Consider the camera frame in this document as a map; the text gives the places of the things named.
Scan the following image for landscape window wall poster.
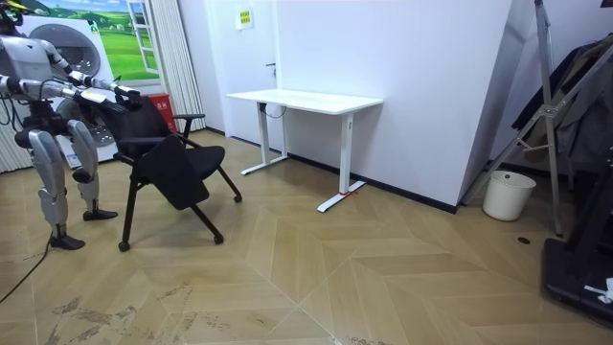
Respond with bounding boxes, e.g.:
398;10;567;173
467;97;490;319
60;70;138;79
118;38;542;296
35;0;162;83

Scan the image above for red box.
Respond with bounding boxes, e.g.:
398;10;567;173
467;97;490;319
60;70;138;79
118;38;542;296
145;92;178;133

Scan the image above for white plastic bucket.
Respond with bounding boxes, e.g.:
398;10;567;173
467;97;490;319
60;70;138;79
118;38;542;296
482;170;538;223

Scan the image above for white washing machine tower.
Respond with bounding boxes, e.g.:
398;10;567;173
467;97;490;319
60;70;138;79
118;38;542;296
17;14;120;170

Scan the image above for black cable under desk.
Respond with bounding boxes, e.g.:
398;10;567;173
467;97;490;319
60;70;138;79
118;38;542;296
258;102;288;121

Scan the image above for black mesh chair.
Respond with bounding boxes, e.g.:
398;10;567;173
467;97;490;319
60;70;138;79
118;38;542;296
97;95;243;254

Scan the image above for silver metal frame stand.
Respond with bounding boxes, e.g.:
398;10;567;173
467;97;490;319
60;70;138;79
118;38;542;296
461;0;613;239

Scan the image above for white door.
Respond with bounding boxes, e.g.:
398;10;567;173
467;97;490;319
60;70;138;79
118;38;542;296
204;0;284;141

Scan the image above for white desk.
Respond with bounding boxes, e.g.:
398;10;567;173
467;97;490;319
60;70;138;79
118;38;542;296
225;88;385;214

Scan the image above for robot body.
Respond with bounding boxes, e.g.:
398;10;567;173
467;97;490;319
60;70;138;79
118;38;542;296
0;0;62;141

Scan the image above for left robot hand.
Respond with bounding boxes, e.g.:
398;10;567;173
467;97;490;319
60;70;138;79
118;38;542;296
113;84;144;108

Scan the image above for yellow and white sign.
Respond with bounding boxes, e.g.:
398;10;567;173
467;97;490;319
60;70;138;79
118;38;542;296
235;8;255;32

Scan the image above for black machine base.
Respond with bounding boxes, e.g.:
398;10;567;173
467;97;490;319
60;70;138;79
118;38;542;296
541;160;613;328

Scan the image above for dark hanging clothes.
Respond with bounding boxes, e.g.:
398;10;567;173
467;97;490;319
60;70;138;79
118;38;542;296
511;34;613;174

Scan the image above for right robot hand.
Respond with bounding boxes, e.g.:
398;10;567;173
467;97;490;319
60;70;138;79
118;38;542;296
75;89;131;117

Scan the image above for black floor cable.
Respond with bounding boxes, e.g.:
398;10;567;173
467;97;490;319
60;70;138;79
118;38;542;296
0;231;54;306

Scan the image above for white pleated curtain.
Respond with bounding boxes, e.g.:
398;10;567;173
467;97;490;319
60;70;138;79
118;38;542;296
149;0;208;133
0;124;34;175

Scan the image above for robot legs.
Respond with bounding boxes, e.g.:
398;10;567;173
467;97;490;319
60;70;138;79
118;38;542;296
13;103;119;252

